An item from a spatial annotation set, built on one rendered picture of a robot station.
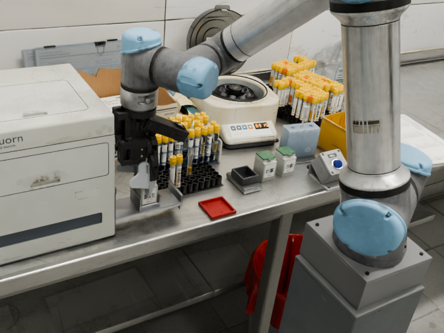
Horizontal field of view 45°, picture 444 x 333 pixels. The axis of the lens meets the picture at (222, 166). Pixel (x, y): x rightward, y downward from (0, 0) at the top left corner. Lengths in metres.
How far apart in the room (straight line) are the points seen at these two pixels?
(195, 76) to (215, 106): 0.59
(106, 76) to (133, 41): 0.65
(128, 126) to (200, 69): 0.22
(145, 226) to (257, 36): 0.50
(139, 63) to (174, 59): 0.07
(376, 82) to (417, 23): 1.70
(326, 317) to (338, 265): 0.13
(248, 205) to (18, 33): 0.80
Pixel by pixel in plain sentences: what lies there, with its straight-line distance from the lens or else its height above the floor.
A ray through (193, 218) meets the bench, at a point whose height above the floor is 0.87.
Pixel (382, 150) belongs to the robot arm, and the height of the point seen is 1.25.
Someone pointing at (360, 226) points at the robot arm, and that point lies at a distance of 0.92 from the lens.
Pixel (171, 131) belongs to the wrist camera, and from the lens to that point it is 1.14.
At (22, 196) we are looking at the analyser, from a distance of 1.08.
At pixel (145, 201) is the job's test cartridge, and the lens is 1.22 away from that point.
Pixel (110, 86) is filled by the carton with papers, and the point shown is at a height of 0.97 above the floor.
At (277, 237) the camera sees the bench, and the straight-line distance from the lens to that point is 1.48.
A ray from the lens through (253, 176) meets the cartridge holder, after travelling 1.39.
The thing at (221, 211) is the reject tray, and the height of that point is 0.88.
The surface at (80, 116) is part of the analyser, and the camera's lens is 1.04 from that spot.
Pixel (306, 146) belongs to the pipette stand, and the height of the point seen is 0.92.
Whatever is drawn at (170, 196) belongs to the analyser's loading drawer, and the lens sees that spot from 1.27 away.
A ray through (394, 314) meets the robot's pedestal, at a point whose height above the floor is 0.83.
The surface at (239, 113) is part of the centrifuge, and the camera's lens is 1.58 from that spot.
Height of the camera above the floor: 1.64
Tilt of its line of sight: 31 degrees down
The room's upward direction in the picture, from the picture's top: 7 degrees clockwise
